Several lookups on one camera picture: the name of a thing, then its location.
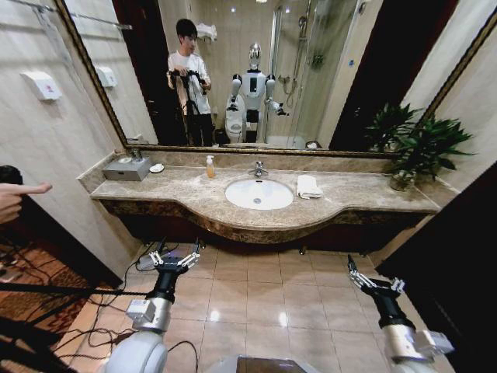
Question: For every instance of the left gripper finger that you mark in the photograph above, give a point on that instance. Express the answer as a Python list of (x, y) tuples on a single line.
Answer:
[(158, 258), (190, 259)]

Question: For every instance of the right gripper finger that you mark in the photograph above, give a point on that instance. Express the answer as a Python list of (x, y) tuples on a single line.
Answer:
[(398, 285), (359, 279)]

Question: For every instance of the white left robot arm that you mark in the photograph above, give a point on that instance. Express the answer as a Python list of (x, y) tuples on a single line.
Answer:
[(141, 349)]

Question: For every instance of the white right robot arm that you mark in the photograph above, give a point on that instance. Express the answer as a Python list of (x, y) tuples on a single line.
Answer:
[(407, 342)]

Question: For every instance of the brown marble vanity counter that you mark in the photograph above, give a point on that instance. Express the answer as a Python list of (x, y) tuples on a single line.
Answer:
[(174, 194)]

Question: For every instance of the white oval sink basin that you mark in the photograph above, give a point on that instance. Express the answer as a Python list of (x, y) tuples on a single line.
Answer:
[(248, 194)]

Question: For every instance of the folded white towel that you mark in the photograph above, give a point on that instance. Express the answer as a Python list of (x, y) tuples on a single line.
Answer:
[(308, 186)]

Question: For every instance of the chrome sink faucet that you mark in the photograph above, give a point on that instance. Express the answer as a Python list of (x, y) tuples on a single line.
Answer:
[(259, 169)]

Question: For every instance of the silver box on floor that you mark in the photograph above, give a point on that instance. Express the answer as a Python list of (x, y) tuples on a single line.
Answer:
[(145, 263)]

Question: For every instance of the small white soap dish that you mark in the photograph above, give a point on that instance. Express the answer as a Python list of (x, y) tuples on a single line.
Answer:
[(156, 168)]

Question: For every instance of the orange soap pump bottle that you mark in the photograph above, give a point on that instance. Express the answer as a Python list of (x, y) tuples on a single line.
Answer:
[(210, 170)]

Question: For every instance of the grey tissue box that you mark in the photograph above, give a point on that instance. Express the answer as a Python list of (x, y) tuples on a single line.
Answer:
[(124, 171)]

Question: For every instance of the clear glass vase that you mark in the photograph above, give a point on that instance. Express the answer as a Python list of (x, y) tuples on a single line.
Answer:
[(403, 182)]

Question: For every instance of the black tripod pole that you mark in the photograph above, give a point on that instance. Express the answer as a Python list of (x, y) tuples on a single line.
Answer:
[(46, 288)]

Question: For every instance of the white robot front shell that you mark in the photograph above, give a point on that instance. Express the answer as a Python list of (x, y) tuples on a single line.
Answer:
[(256, 365)]

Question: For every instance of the patterned brown rug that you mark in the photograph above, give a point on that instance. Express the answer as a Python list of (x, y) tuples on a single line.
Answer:
[(35, 268)]

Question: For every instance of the green leafy plant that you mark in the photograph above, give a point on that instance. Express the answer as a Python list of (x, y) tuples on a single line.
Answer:
[(427, 145)]

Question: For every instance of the person's head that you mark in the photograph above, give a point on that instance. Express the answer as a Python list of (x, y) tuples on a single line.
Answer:
[(9, 175)]

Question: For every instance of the white wall dispenser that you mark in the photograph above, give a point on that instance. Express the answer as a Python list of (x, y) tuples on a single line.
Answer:
[(42, 85)]

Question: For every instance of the gold framed wall mirror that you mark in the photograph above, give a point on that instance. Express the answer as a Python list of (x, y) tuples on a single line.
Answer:
[(334, 58)]

